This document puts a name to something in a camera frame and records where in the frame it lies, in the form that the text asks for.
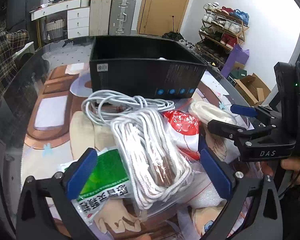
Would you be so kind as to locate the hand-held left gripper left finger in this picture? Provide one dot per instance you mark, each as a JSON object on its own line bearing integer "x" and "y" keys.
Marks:
{"x": 81, "y": 175}

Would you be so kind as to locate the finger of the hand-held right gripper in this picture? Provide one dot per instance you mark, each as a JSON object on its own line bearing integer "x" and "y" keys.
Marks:
{"x": 242, "y": 110}
{"x": 225, "y": 128}

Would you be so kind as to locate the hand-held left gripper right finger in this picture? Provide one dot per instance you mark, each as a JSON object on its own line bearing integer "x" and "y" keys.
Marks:
{"x": 216, "y": 177}

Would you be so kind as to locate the white foam sheet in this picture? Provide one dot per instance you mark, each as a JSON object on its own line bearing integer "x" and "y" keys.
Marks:
{"x": 205, "y": 197}

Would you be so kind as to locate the green and white packet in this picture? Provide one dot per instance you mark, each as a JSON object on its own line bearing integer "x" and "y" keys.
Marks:
{"x": 105, "y": 170}

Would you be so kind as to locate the red and white packet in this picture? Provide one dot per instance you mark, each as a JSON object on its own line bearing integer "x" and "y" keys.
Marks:
{"x": 182, "y": 122}

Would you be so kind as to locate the black cardboard box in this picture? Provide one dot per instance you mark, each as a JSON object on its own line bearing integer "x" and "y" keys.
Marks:
{"x": 140, "y": 77}

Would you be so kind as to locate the person's right hand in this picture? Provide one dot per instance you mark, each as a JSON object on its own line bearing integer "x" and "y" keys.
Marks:
{"x": 296, "y": 166}

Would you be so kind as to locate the open cardboard box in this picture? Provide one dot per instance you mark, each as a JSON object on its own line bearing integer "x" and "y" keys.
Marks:
{"x": 255, "y": 87}

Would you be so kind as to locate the dark green box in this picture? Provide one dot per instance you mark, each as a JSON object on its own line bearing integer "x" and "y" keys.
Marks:
{"x": 237, "y": 75}

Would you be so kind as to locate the purple bag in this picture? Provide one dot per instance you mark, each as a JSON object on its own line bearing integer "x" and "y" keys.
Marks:
{"x": 236, "y": 57}

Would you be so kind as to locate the printed table mat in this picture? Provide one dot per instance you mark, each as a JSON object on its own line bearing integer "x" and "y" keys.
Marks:
{"x": 52, "y": 120}

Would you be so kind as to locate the wooden shoe rack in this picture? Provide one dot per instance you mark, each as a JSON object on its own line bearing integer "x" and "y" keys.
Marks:
{"x": 222, "y": 32}

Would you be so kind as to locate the row of shoes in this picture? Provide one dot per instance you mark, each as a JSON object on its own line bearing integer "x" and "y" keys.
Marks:
{"x": 187, "y": 43}

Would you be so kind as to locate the blue plastic bag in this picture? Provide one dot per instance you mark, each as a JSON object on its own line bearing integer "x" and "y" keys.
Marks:
{"x": 241, "y": 15}

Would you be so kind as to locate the black umbrella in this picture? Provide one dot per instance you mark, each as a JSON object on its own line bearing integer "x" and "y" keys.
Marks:
{"x": 171, "y": 36}

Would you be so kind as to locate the white paper sheet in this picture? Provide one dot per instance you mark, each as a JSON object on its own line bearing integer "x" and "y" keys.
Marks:
{"x": 75, "y": 68}

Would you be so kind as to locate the wooden door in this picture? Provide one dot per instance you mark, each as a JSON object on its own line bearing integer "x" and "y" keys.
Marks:
{"x": 162, "y": 7}

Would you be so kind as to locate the silver suitcase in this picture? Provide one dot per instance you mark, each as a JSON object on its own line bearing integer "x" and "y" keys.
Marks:
{"x": 121, "y": 15}

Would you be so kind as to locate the white dresser desk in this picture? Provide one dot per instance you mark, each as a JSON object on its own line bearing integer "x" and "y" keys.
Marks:
{"x": 77, "y": 17}

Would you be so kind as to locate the beige suitcase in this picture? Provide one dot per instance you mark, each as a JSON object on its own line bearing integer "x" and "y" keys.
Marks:
{"x": 100, "y": 15}

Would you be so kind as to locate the black refrigerator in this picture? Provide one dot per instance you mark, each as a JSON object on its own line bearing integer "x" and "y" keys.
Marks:
{"x": 22, "y": 2}

